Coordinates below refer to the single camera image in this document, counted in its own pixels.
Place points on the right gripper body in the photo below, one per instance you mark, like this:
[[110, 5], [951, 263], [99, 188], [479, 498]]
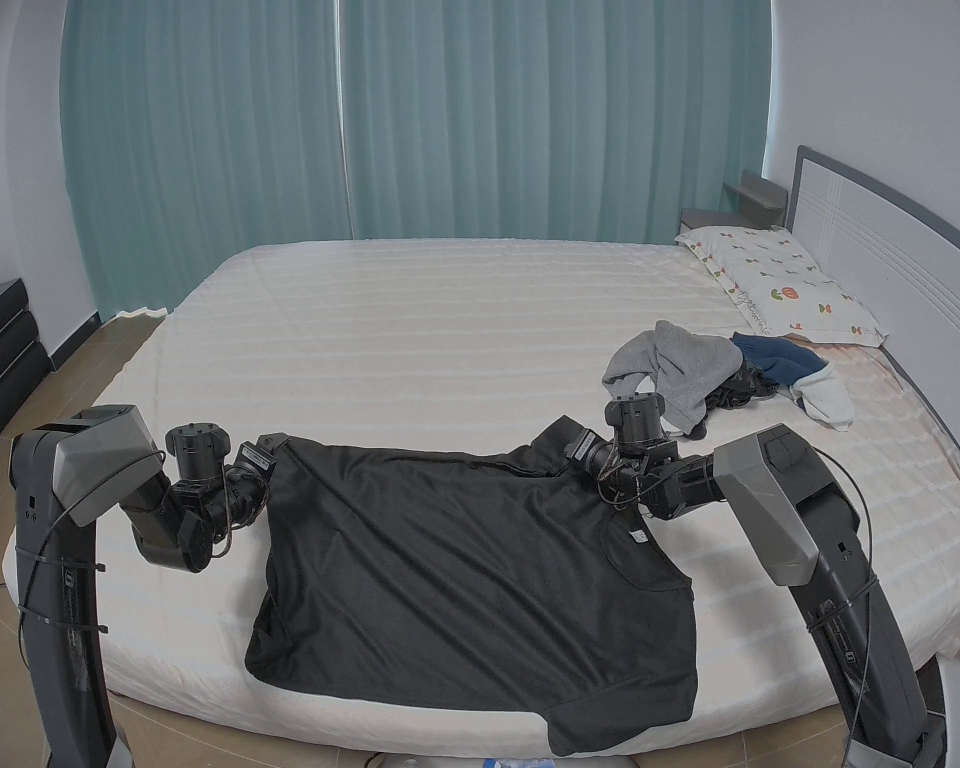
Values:
[[592, 454]]

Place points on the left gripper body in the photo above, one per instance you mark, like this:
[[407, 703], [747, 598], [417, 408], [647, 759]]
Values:
[[255, 472]]

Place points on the black T-shirt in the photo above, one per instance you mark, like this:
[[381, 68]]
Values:
[[465, 570]]

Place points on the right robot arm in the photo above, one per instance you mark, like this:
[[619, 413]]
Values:
[[772, 487]]

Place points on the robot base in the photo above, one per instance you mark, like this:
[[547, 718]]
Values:
[[517, 763]]

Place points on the pile of clothes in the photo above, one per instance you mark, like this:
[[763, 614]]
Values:
[[690, 367]]

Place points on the bed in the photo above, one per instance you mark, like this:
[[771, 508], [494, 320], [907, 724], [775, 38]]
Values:
[[450, 337]]

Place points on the white printed pillow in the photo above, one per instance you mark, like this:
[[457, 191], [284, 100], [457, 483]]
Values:
[[780, 285]]

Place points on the black chest of drawers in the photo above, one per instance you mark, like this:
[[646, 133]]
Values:
[[19, 337]]

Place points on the grey bedside table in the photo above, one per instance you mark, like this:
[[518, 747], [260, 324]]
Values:
[[742, 199]]

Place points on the blue-green curtain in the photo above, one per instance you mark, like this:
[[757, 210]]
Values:
[[210, 150], [555, 120]]

